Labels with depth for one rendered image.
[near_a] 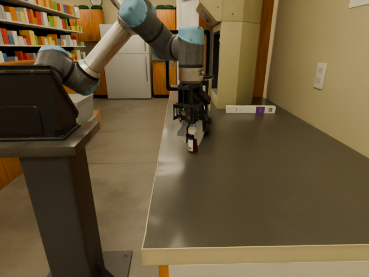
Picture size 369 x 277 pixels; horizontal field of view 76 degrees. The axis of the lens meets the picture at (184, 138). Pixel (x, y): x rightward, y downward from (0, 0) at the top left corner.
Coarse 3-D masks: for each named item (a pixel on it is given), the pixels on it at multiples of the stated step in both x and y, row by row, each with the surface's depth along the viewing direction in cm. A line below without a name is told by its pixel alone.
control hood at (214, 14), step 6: (204, 0) 120; (210, 0) 120; (216, 0) 120; (198, 6) 132; (204, 6) 121; (210, 6) 121; (216, 6) 121; (198, 12) 146; (210, 12) 122; (216, 12) 122; (210, 18) 131; (216, 18) 123; (210, 24) 144
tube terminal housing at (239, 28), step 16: (224, 0) 120; (240, 0) 120; (256, 0) 129; (224, 16) 123; (240, 16) 123; (256, 16) 133; (224, 32) 126; (240, 32) 126; (256, 32) 137; (224, 48) 128; (240, 48) 129; (256, 48) 141; (224, 64) 131; (240, 64) 132; (224, 80) 134; (240, 80) 137; (224, 96) 138; (240, 96) 141
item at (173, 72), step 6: (204, 36) 155; (204, 48) 158; (204, 54) 159; (174, 60) 163; (204, 60) 160; (174, 66) 164; (204, 66) 162; (174, 72) 166; (204, 72) 163; (174, 78) 167; (174, 84) 169
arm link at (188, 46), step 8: (184, 32) 65; (192, 32) 64; (200, 32) 65; (176, 40) 68; (184, 40) 65; (192, 40) 65; (200, 40) 66; (176, 48) 68; (184, 48) 66; (192, 48) 66; (200, 48) 67; (176, 56) 70; (184, 56) 67; (192, 56) 67; (200, 56) 68; (184, 64) 68; (192, 64) 67; (200, 64) 68
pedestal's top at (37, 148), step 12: (84, 132) 101; (96, 132) 112; (0, 144) 89; (12, 144) 89; (24, 144) 89; (36, 144) 89; (48, 144) 89; (60, 144) 89; (72, 144) 89; (84, 144) 97; (0, 156) 87; (12, 156) 87; (24, 156) 88; (36, 156) 88; (48, 156) 88; (60, 156) 88
